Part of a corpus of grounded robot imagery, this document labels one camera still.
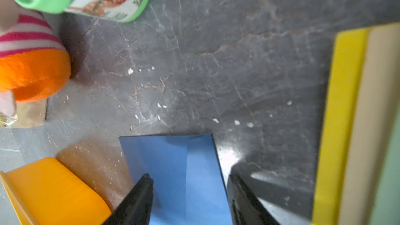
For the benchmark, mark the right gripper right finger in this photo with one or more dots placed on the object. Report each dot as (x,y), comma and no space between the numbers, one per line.
(245,207)

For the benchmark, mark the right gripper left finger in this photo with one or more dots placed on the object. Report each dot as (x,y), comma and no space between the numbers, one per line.
(136,208)

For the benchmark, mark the yellow plastic storage tray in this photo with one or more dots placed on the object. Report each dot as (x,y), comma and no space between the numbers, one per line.
(46,192)

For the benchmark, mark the lilac envelope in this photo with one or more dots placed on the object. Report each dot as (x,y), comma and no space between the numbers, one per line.
(374,111)

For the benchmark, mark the yellow envelope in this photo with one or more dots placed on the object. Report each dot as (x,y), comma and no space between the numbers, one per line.
(345,72)

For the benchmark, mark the pink plush doll orange pants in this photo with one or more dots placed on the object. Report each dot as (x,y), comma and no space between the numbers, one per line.
(34,63)

